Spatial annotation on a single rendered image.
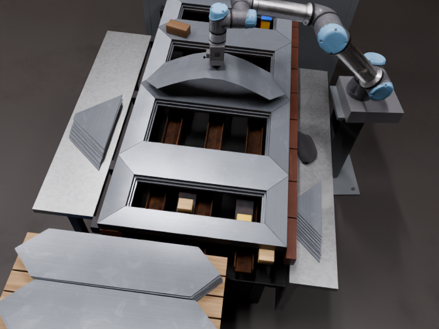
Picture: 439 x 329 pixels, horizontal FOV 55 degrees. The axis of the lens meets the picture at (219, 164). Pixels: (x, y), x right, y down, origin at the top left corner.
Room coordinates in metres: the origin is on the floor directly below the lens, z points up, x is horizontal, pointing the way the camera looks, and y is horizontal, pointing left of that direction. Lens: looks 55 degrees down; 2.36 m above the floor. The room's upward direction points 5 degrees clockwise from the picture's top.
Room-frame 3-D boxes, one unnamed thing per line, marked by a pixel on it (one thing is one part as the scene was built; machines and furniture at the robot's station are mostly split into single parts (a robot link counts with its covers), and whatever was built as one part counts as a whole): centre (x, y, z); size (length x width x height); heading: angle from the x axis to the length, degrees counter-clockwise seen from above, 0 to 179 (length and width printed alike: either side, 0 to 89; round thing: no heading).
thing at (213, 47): (1.50, 0.07, 1.12); 0.10 x 0.09 x 0.16; 97
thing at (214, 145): (1.50, 0.03, 0.70); 1.66 x 0.08 x 0.05; 178
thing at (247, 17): (1.53, -0.04, 1.28); 0.11 x 0.11 x 0.08; 8
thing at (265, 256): (0.69, -0.21, 0.79); 0.06 x 0.05 x 0.04; 88
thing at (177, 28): (1.92, 0.29, 0.89); 0.12 x 0.06 x 0.05; 72
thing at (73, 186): (1.42, 0.62, 0.74); 1.20 x 0.26 x 0.03; 178
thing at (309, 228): (0.93, -0.41, 0.70); 0.39 x 0.12 x 0.04; 178
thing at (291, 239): (1.48, -0.34, 0.80); 1.62 x 0.04 x 0.06; 178
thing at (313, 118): (1.28, -0.45, 0.67); 1.30 x 0.20 x 0.03; 178
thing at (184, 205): (0.88, 0.13, 0.79); 0.06 x 0.05 x 0.04; 88
